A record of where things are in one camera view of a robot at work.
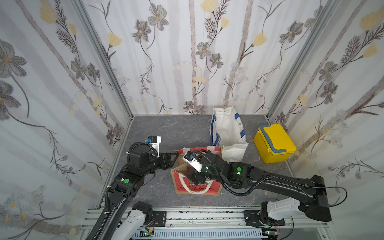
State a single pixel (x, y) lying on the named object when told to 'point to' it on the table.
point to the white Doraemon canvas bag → (227, 131)
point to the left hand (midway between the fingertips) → (175, 154)
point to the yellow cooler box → (273, 143)
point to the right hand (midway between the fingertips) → (191, 167)
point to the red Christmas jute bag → (183, 183)
